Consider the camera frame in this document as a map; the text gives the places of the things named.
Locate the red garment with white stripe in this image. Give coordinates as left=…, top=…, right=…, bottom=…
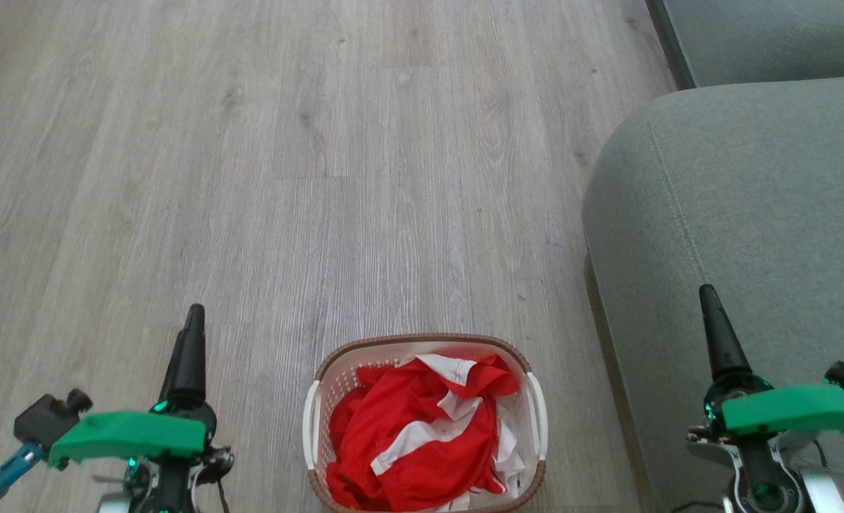
left=325, top=354, right=522, bottom=512

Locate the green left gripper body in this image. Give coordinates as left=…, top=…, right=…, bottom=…
left=49, top=400, right=235, bottom=513

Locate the grey fabric sofa section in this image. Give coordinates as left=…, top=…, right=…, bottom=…
left=646, top=0, right=844, bottom=90

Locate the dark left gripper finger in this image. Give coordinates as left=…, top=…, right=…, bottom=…
left=160, top=329, right=183, bottom=398
left=167, top=304, right=207, bottom=405

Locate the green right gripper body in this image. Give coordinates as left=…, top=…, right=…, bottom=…
left=703, top=374, right=844, bottom=513

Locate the white basket with brown rim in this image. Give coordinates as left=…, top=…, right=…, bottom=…
left=303, top=333, right=548, bottom=513

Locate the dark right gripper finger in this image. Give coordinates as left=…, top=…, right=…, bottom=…
left=699, top=284, right=754, bottom=383

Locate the grey fabric sofa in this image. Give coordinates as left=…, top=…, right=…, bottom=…
left=582, top=75, right=844, bottom=513

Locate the blue left camera connector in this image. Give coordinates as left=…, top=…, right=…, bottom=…
left=0, top=442, right=43, bottom=498

